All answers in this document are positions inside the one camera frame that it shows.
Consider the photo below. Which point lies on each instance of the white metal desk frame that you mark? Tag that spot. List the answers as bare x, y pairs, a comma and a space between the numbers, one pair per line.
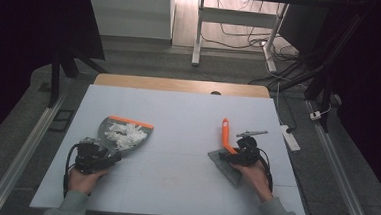
237, 17

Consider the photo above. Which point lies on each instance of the black floor plate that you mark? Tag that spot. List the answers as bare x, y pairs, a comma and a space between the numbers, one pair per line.
62, 120

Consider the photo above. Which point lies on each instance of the white cabinet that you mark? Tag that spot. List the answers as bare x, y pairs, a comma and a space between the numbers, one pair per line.
130, 13

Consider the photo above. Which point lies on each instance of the person's left hand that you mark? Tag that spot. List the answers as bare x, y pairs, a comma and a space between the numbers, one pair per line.
83, 181

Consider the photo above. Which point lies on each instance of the wooden table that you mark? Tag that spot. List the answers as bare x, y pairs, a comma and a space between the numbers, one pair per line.
166, 84

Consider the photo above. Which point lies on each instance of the grey dustpan with orange edge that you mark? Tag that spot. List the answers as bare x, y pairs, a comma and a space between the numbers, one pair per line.
112, 126

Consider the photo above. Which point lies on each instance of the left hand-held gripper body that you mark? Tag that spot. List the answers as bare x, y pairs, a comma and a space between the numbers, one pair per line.
88, 159

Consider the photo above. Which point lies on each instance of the person's right hand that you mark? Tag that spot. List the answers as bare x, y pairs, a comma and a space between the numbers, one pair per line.
257, 181

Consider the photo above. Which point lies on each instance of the white paper scraps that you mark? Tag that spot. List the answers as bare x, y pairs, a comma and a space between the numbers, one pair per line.
125, 136

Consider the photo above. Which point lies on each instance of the dark curtain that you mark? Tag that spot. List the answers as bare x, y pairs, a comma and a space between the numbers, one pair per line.
15, 43
377, 82

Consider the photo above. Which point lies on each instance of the aluminium floor rail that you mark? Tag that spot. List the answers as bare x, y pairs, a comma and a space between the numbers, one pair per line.
339, 176
25, 151

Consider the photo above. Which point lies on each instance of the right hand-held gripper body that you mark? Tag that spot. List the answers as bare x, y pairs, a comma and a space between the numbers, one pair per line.
249, 151

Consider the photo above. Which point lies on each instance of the white power strip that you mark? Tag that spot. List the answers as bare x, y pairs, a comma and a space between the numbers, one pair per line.
290, 137

